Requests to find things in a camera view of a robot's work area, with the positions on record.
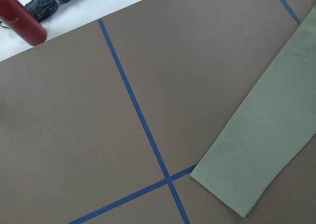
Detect olive green long-sleeve shirt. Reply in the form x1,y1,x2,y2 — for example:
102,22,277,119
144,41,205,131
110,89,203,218
191,8,316,217

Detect folded dark blue umbrella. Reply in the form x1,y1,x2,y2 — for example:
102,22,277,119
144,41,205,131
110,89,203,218
25,0,71,22

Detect red cylindrical bottle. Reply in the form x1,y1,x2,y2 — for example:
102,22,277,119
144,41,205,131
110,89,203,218
0,0,47,46

